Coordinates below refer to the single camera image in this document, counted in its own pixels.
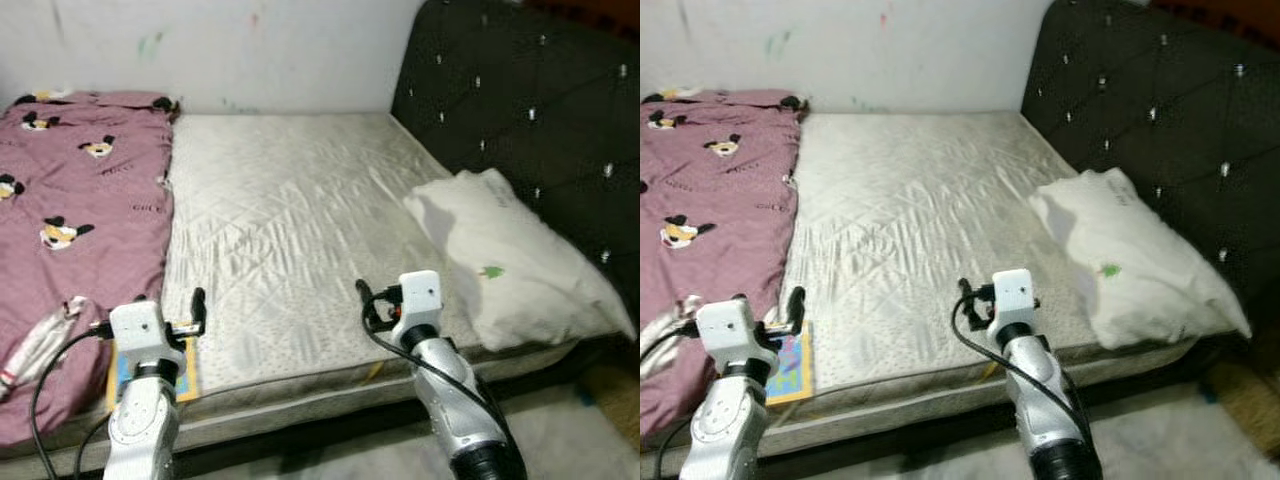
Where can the black tufted headboard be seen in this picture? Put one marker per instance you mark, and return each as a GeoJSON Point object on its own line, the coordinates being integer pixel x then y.
{"type": "Point", "coordinates": [540, 100]}
{"type": "Point", "coordinates": [1170, 100]}

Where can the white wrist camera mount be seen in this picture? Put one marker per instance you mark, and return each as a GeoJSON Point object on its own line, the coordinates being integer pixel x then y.
{"type": "Point", "coordinates": [420, 298]}
{"type": "Point", "coordinates": [135, 330]}
{"type": "Point", "coordinates": [1012, 296]}
{"type": "Point", "coordinates": [725, 330]}

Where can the white quilted mattress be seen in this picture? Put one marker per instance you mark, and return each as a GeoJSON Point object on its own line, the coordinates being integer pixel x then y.
{"type": "Point", "coordinates": [920, 220]}
{"type": "Point", "coordinates": [290, 220]}

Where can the colourful children's picture book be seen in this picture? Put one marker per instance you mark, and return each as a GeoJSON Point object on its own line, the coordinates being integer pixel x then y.
{"type": "Point", "coordinates": [188, 380]}
{"type": "Point", "coordinates": [795, 370]}

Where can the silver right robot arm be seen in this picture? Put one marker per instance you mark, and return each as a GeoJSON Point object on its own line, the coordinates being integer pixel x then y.
{"type": "Point", "coordinates": [460, 410]}
{"type": "Point", "coordinates": [1045, 410]}

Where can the white pillow green tree print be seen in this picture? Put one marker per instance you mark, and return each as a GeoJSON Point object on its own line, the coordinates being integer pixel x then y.
{"type": "Point", "coordinates": [510, 260]}
{"type": "Point", "coordinates": [1130, 260]}

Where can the pink cartoon print blanket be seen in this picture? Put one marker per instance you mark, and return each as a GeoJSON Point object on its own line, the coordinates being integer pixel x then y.
{"type": "Point", "coordinates": [90, 200]}
{"type": "Point", "coordinates": [710, 180]}

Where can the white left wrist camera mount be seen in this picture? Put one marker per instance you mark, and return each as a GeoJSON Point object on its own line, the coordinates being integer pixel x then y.
{"type": "Point", "coordinates": [135, 330]}
{"type": "Point", "coordinates": [725, 330]}

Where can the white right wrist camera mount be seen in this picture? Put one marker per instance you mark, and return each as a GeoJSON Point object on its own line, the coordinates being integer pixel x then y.
{"type": "Point", "coordinates": [420, 298]}
{"type": "Point", "coordinates": [1012, 296]}

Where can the dark brown wooden furniture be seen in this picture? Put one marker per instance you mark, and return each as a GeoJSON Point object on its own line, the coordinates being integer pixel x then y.
{"type": "Point", "coordinates": [1220, 5]}
{"type": "Point", "coordinates": [590, 6]}

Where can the grey patterned bed base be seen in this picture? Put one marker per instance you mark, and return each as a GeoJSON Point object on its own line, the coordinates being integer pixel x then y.
{"type": "Point", "coordinates": [900, 410]}
{"type": "Point", "coordinates": [300, 410]}

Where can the brown coir doormat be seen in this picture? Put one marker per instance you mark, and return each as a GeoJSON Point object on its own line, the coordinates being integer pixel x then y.
{"type": "Point", "coordinates": [615, 405]}
{"type": "Point", "coordinates": [1250, 405]}

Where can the white red striped cloth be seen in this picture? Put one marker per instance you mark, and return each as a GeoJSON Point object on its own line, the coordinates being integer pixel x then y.
{"type": "Point", "coordinates": [45, 340]}
{"type": "Point", "coordinates": [690, 310]}

